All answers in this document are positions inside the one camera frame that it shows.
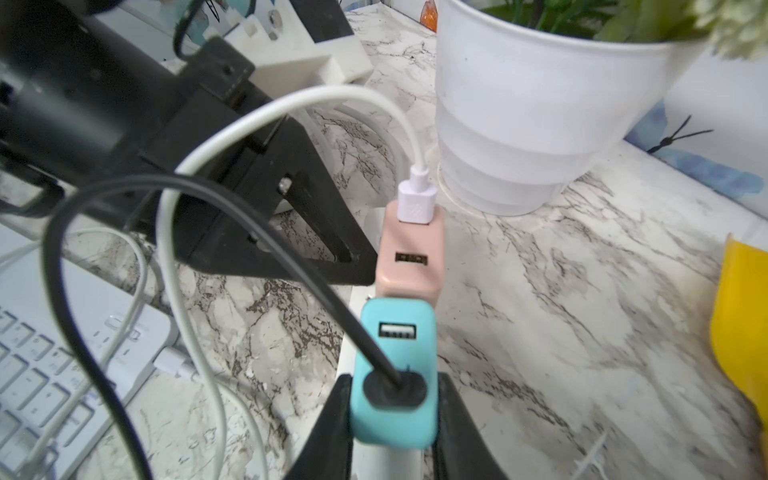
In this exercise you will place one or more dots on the left white keyboard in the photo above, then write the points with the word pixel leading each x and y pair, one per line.
pixel 49 423

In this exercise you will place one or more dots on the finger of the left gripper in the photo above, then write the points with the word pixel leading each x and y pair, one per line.
pixel 288 210

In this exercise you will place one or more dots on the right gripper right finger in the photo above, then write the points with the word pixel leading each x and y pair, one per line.
pixel 459 451

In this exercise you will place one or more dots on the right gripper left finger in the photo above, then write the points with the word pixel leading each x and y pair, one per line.
pixel 327 452

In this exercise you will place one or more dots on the pink USB charger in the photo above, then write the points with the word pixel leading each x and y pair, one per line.
pixel 411 258

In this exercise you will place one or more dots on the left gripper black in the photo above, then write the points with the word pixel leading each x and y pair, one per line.
pixel 79 103

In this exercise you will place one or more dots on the potted plant white pot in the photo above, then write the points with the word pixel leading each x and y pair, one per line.
pixel 530 93

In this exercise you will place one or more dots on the white cable pink charger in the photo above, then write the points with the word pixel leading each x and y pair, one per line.
pixel 416 194

